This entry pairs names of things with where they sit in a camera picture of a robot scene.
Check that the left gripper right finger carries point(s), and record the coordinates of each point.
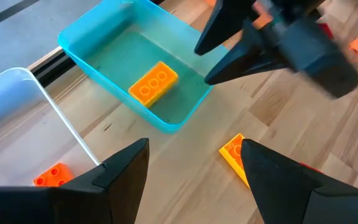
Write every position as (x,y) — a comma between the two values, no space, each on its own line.
(291,199)

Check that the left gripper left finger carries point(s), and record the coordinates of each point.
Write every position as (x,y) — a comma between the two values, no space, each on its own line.
(73,205)

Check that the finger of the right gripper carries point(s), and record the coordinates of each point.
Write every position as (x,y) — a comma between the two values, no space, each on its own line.
(247,59)
(225,25)

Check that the small red block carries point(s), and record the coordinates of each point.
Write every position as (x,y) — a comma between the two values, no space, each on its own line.
(326,31)

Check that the orange two-by-four block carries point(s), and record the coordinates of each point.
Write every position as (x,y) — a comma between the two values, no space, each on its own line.
(53,175)

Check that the yellow two-by-four block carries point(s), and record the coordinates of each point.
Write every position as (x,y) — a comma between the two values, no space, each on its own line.
(152,85)
(232,154)

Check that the teal plastic bin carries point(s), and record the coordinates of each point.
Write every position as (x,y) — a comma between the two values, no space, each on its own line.
(110,56)

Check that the white translucent plastic bin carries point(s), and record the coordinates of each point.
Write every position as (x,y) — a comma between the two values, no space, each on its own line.
(11,102)

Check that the black aluminium rig frame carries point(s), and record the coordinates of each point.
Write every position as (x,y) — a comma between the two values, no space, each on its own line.
(53,70)

